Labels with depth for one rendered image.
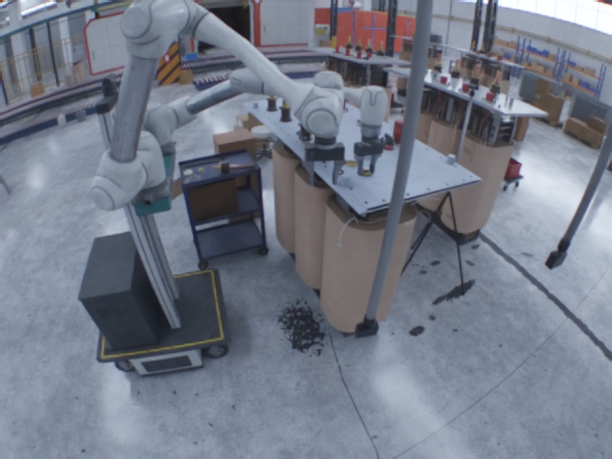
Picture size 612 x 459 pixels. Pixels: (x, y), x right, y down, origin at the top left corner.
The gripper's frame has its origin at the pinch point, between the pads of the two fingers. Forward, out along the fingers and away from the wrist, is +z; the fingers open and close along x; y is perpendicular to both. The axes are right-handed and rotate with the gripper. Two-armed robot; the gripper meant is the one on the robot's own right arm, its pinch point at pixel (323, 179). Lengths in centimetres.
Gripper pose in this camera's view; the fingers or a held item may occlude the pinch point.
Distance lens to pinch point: 115.9
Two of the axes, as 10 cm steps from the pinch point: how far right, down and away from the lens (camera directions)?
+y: 1.2, 6.0, -7.9
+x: 9.9, -0.6, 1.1
